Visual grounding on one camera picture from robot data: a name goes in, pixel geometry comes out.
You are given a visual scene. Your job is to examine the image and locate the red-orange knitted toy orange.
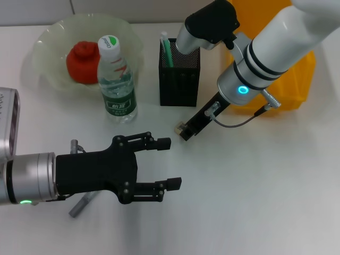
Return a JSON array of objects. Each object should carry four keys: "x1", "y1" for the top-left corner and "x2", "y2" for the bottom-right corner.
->
[{"x1": 66, "y1": 41, "x2": 103, "y2": 85}]

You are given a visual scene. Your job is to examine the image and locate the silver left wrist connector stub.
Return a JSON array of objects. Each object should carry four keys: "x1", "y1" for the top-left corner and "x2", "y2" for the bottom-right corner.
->
[{"x1": 70, "y1": 139, "x2": 87, "y2": 155}]

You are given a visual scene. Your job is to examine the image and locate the black mesh pen holder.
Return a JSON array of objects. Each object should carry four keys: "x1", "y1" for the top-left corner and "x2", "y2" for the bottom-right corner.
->
[{"x1": 158, "y1": 38, "x2": 201, "y2": 108}]

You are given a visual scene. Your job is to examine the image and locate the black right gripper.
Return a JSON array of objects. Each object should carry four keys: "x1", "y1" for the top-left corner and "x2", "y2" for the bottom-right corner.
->
[{"x1": 180, "y1": 91, "x2": 232, "y2": 142}]

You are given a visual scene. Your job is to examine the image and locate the right wrist cable with plug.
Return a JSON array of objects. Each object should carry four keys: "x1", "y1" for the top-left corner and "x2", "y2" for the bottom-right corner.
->
[{"x1": 203, "y1": 89, "x2": 283, "y2": 129}]

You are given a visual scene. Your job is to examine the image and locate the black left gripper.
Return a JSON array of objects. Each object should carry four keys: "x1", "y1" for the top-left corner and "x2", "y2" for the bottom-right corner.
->
[{"x1": 55, "y1": 131, "x2": 183, "y2": 205}]

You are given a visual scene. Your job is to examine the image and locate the beige eraser with barcode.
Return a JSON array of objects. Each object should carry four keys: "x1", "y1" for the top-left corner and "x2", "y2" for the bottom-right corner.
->
[{"x1": 174, "y1": 121, "x2": 188, "y2": 135}]

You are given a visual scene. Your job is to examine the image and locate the clear green-label water bottle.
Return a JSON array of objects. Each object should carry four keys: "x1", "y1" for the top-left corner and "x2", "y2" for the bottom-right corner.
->
[{"x1": 97, "y1": 34, "x2": 138, "y2": 124}]

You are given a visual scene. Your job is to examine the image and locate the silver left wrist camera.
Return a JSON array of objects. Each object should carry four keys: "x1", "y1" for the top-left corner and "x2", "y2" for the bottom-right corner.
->
[{"x1": 0, "y1": 87, "x2": 21, "y2": 162}]

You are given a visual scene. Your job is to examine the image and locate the grey metallic pen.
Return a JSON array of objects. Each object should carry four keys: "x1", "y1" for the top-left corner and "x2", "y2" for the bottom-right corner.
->
[{"x1": 68, "y1": 191, "x2": 101, "y2": 218}]

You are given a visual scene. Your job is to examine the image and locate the mint green pen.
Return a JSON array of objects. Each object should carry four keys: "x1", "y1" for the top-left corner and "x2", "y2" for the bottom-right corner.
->
[{"x1": 159, "y1": 31, "x2": 175, "y2": 69}]

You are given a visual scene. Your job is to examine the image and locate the pale green glass fruit plate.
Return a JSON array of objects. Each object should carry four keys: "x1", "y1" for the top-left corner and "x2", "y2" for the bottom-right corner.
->
[{"x1": 31, "y1": 13, "x2": 146, "y2": 101}]

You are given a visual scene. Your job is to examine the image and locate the yellow plastic bin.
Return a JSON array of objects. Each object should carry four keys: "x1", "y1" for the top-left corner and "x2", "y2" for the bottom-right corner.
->
[{"x1": 224, "y1": 0, "x2": 317, "y2": 116}]

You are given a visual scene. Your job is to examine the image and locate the left wrist cable with plug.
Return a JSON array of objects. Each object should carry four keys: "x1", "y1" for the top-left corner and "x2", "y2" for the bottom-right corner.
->
[{"x1": 31, "y1": 194, "x2": 73, "y2": 207}]

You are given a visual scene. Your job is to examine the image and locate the wrist cable with plug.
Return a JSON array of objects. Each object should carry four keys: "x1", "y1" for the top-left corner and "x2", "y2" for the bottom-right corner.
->
[
  {"x1": 31, "y1": 194, "x2": 73, "y2": 207},
  {"x1": 203, "y1": 89, "x2": 283, "y2": 129}
]

